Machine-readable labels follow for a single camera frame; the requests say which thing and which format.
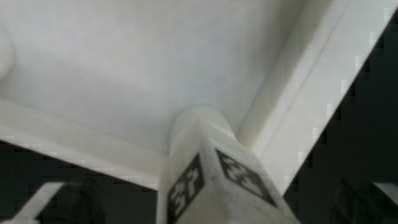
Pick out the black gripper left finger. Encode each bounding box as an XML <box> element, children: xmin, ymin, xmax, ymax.
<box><xmin>5</xmin><ymin>179</ymin><xmax>107</xmax><ymax>224</ymax></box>

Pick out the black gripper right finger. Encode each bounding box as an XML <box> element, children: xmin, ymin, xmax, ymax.
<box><xmin>330</xmin><ymin>180</ymin><xmax>398</xmax><ymax>224</ymax></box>

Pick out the white table leg with tag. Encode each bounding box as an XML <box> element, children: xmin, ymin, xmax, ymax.
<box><xmin>156</xmin><ymin>106</ymin><xmax>300</xmax><ymax>224</ymax></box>

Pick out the white square tabletop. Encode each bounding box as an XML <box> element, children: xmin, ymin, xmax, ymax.
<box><xmin>0</xmin><ymin>0</ymin><xmax>398</xmax><ymax>186</ymax></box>

